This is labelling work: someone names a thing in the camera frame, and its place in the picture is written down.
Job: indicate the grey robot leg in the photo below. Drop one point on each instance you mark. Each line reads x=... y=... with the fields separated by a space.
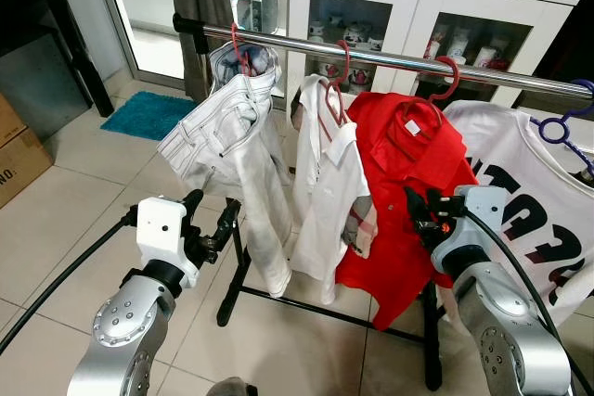
x=232 y=389

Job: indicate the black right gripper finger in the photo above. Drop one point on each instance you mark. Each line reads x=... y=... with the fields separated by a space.
x=416 y=209
x=438 y=199

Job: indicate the teal floor mat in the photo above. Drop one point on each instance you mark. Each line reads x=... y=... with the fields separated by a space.
x=144 y=116

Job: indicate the purple plastic hanger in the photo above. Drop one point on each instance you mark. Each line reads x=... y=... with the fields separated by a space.
x=541 y=132

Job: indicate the off-white denim trousers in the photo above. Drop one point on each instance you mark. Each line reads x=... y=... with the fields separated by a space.
x=232 y=136

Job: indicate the grey slatted box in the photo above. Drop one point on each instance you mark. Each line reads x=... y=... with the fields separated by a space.
x=264 y=8

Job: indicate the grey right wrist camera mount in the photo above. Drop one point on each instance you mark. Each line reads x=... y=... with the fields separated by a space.
x=483 y=206

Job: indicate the black furniture with legs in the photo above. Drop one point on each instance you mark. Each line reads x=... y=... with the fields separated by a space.
x=37 y=6

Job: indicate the printed cardboard box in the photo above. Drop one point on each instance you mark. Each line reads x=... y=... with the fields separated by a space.
x=19 y=169

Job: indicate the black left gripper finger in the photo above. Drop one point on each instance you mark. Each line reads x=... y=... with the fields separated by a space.
x=193 y=203
x=228 y=218

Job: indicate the red polo shirt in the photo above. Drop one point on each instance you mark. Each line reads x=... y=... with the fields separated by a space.
x=390 y=229

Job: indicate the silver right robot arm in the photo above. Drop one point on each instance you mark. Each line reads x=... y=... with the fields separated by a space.
x=506 y=322

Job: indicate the white polo shirt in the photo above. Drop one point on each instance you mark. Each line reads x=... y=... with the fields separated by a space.
x=325 y=183

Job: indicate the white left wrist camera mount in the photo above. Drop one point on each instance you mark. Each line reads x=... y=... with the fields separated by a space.
x=162 y=229

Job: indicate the metal clothes rack black frame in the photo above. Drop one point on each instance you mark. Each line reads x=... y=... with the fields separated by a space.
x=371 y=53

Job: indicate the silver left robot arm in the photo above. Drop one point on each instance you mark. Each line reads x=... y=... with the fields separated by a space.
x=130 y=322

